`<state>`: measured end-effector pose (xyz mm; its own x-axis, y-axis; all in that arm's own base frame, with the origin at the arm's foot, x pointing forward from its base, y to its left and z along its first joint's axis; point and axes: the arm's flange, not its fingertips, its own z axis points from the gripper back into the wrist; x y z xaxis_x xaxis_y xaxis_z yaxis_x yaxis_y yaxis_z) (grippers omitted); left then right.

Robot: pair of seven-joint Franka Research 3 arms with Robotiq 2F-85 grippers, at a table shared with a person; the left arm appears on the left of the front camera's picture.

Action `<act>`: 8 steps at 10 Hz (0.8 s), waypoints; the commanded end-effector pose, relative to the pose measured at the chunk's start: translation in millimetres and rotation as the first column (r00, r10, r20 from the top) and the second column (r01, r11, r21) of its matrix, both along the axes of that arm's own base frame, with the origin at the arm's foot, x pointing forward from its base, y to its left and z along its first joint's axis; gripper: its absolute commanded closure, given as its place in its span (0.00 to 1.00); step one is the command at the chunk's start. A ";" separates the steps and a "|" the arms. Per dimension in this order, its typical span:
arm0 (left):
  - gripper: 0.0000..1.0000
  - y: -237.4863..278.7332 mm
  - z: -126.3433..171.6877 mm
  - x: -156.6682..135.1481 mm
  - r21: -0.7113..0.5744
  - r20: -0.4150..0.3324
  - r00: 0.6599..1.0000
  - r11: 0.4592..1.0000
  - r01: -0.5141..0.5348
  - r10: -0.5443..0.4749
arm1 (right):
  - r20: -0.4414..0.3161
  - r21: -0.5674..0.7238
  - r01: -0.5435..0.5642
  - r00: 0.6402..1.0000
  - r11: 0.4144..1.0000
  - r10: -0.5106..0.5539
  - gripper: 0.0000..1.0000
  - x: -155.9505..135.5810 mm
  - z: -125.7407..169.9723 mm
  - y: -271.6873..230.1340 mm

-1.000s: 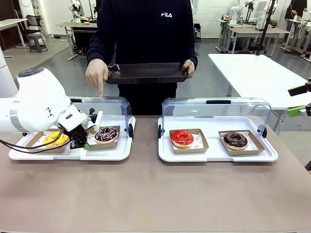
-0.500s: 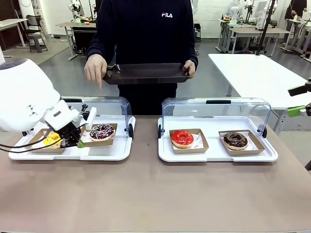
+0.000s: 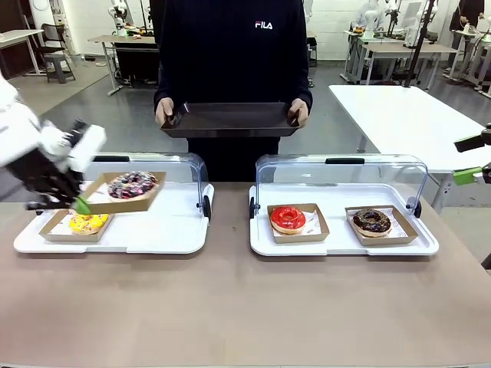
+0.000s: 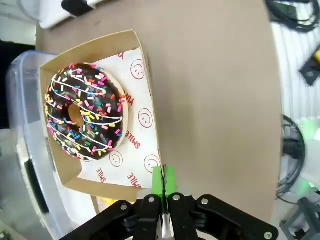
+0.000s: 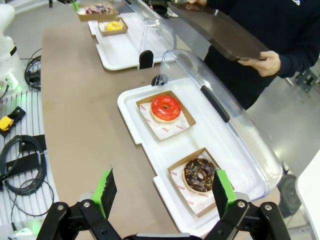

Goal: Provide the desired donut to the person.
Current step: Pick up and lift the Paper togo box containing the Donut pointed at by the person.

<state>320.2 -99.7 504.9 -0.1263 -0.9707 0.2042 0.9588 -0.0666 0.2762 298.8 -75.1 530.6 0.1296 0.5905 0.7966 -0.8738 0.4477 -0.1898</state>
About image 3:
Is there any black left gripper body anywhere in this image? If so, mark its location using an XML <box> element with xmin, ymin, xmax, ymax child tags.
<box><xmin>7</xmin><ymin>144</ymin><xmax>84</xmax><ymax>203</ymax></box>

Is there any sprinkled chocolate donut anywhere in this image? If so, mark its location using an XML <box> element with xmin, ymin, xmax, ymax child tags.
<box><xmin>81</xmin><ymin>171</ymin><xmax>167</xmax><ymax>214</ymax></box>

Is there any purple sprinkle donut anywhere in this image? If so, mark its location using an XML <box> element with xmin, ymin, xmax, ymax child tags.
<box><xmin>107</xmin><ymin>171</ymin><xmax>160</xmax><ymax>203</ymax></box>

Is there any paper liner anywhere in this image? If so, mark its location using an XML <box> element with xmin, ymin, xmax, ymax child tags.
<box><xmin>89</xmin><ymin>182</ymin><xmax>116</xmax><ymax>205</ymax></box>
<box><xmin>48</xmin><ymin>218</ymin><xmax>74</xmax><ymax>236</ymax></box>
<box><xmin>348</xmin><ymin>209</ymin><xmax>410</xmax><ymax>239</ymax></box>
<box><xmin>269</xmin><ymin>208</ymin><xmax>323</xmax><ymax>235</ymax></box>

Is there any dark brown serving tray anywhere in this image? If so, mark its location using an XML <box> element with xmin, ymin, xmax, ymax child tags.
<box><xmin>159</xmin><ymin>101</ymin><xmax>302</xmax><ymax>140</ymax></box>

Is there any cardboard tray of red donut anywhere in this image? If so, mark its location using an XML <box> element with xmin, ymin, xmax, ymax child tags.
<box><xmin>266</xmin><ymin>202</ymin><xmax>331</xmax><ymax>245</ymax></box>

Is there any red glazed donut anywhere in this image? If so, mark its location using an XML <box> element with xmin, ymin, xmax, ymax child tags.
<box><xmin>269</xmin><ymin>205</ymin><xmax>307</xmax><ymax>235</ymax></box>

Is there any person's right forearm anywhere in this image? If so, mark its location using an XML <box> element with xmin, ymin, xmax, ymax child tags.
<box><xmin>153</xmin><ymin>53</ymin><xmax>181</xmax><ymax>113</ymax></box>

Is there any person's left forearm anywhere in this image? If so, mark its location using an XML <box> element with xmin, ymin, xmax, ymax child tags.
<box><xmin>287</xmin><ymin>53</ymin><xmax>314</xmax><ymax>111</ymax></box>

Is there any yellow sprinkle donut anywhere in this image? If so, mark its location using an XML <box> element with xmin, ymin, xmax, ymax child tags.
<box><xmin>68</xmin><ymin>212</ymin><xmax>110</xmax><ymax>236</ymax></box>

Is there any paper liner under sprinkle donut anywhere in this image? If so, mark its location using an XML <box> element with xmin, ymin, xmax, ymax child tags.
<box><xmin>89</xmin><ymin>182</ymin><xmax>116</xmax><ymax>205</ymax></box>

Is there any paper liner under yellow donut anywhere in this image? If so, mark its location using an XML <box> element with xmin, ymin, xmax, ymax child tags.
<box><xmin>48</xmin><ymin>218</ymin><xmax>74</xmax><ymax>236</ymax></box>

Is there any yellow donut in tray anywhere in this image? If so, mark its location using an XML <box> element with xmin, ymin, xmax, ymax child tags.
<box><xmin>38</xmin><ymin>209</ymin><xmax>115</xmax><ymax>244</ymax></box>

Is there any paper liner under chocolate donut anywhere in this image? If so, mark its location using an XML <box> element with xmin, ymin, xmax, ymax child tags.
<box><xmin>348</xmin><ymin>209</ymin><xmax>410</xmax><ymax>239</ymax></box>

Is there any cardboard tray of chocolate donut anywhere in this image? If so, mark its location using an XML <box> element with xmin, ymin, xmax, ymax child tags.
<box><xmin>344</xmin><ymin>205</ymin><xmax>420</xmax><ymax>247</ymax></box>

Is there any chocolate sprinkle donut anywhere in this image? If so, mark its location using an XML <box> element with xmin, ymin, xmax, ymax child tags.
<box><xmin>351</xmin><ymin>209</ymin><xmax>393</xmax><ymax>238</ymax></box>

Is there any background person in dark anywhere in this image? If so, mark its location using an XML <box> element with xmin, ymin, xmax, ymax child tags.
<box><xmin>447</xmin><ymin>0</ymin><xmax>491</xmax><ymax>35</ymax></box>

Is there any background person in white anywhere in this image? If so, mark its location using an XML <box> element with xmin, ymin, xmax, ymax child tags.
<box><xmin>353</xmin><ymin>0</ymin><xmax>385</xmax><ymax>34</ymax></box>

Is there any person's black sweatshirt torso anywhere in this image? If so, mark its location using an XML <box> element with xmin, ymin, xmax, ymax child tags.
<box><xmin>153</xmin><ymin>0</ymin><xmax>314</xmax><ymax>183</ymax></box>

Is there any person's right hand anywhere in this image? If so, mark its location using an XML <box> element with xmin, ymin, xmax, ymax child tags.
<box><xmin>155</xmin><ymin>97</ymin><xmax>176</xmax><ymax>126</ymax></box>

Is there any person's left hand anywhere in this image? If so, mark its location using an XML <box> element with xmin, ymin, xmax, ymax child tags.
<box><xmin>287</xmin><ymin>98</ymin><xmax>311</xmax><ymax>127</ymax></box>

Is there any large white table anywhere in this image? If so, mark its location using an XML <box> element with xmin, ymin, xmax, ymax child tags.
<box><xmin>328</xmin><ymin>84</ymin><xmax>491</xmax><ymax>215</ymax></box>

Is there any white display tray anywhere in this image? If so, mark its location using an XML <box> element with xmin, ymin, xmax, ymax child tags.
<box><xmin>13</xmin><ymin>182</ymin><xmax>216</xmax><ymax>255</ymax></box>
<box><xmin>249</xmin><ymin>182</ymin><xmax>440</xmax><ymax>258</ymax></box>

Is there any clear display lid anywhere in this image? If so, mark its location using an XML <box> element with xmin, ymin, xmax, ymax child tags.
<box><xmin>249</xmin><ymin>153</ymin><xmax>429</xmax><ymax>220</ymax></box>
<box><xmin>88</xmin><ymin>152</ymin><xmax>213</xmax><ymax>222</ymax></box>

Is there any grey step stool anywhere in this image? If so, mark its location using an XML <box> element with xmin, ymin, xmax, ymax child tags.
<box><xmin>45</xmin><ymin>53</ymin><xmax>77</xmax><ymax>84</ymax></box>

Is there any black tripod pole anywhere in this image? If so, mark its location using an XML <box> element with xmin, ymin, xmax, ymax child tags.
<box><xmin>401</xmin><ymin>0</ymin><xmax>439</xmax><ymax>90</ymax></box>

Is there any grey lab table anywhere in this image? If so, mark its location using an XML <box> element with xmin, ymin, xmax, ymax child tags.
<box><xmin>359</xmin><ymin>40</ymin><xmax>449</xmax><ymax>92</ymax></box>

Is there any black office chair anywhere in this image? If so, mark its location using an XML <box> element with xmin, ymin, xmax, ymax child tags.
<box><xmin>31</xmin><ymin>22</ymin><xmax>73</xmax><ymax>72</ymax></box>

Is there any small white desk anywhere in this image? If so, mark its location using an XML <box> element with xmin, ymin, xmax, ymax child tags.
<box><xmin>0</xmin><ymin>29</ymin><xmax>45</xmax><ymax>77</ymax></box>

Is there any wooden top workbench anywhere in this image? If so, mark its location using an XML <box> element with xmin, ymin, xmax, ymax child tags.
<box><xmin>97</xmin><ymin>34</ymin><xmax>160</xmax><ymax>97</ymax></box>

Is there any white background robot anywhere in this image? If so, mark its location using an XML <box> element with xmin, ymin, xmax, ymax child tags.
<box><xmin>108</xmin><ymin>0</ymin><xmax>134</xmax><ymax>38</ymax></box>

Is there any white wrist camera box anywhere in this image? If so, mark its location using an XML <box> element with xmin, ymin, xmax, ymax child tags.
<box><xmin>68</xmin><ymin>124</ymin><xmax>107</xmax><ymax>174</ymax></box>

